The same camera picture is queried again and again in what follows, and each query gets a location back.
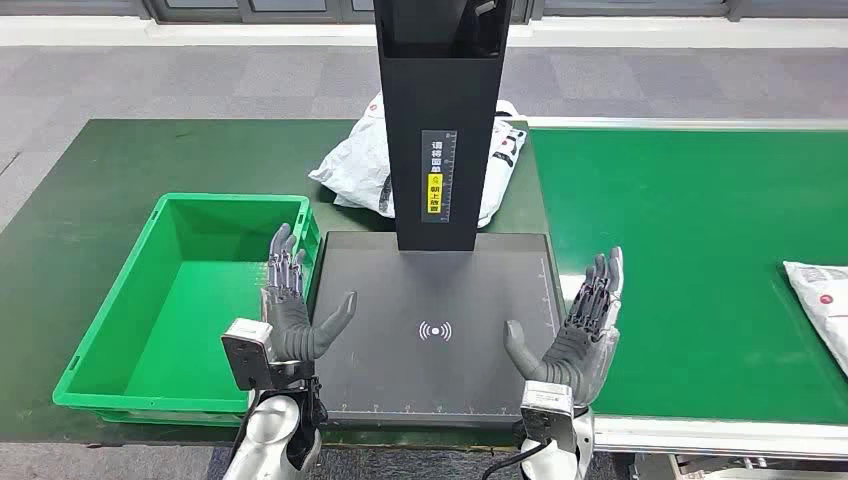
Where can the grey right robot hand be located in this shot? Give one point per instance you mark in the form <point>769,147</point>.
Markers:
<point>576,358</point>

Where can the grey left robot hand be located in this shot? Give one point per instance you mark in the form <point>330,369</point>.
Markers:
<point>288,324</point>

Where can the white parcel with black print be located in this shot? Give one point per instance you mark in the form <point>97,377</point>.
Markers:
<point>828,305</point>

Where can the black inbound scanning machine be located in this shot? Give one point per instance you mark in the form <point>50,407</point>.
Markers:
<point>430,291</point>

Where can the white crumpled parcel bag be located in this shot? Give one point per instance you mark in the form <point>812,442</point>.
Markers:
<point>358,166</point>

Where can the green plastic crate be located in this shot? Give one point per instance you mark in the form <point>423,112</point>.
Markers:
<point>179,331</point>

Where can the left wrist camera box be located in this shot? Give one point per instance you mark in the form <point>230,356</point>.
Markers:
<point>246,351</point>

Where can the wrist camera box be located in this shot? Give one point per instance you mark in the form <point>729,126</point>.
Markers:
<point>546,414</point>
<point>246,351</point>

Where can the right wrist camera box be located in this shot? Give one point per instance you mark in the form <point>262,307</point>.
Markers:
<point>546,414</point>

